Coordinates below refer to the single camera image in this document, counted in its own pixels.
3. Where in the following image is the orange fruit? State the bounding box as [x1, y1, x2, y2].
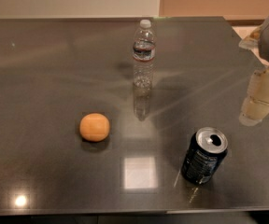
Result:
[79, 113, 110, 142]

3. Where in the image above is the dark blue pepsi can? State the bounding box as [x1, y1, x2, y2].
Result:
[181, 127, 228, 185]

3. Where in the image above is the clear plastic water bottle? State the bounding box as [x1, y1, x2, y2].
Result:
[132, 19, 157, 90]

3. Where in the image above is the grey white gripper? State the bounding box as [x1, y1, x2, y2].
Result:
[239, 16, 269, 126]

